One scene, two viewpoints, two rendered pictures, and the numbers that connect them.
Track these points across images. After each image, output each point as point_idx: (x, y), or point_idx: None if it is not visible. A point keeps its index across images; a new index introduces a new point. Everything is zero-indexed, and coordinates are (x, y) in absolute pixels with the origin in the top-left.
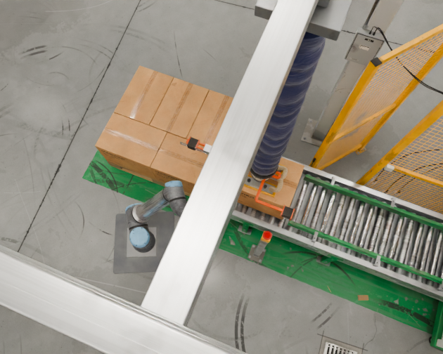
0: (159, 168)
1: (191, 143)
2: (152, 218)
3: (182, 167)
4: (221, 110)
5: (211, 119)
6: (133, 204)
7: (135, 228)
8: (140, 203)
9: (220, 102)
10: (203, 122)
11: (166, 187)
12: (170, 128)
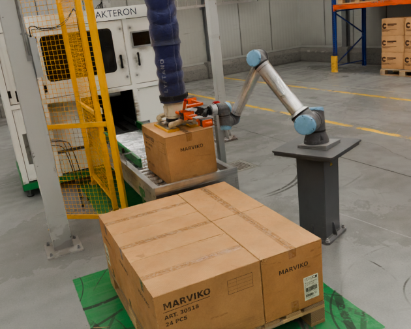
0: (256, 201)
1: (207, 118)
2: (295, 151)
3: (229, 196)
4: (130, 217)
5: (151, 215)
6: (301, 115)
7: (312, 108)
8: (295, 120)
9: (121, 222)
10: (162, 215)
11: (260, 53)
12: (204, 222)
